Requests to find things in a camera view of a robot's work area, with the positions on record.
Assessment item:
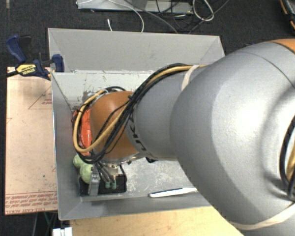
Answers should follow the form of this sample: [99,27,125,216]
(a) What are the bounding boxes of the orange-red soft object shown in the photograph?
[72,108,92,157]

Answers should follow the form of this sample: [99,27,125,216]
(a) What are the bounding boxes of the brown cardboard board, red print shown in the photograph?
[4,66,59,216]

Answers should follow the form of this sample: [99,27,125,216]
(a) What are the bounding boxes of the pale green lumpy toy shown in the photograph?
[73,154,94,185]

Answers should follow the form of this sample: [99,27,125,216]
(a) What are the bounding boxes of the black flat box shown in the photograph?
[79,172,128,196]

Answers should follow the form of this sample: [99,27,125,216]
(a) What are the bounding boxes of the grey metal bin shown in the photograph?
[47,28,226,221]

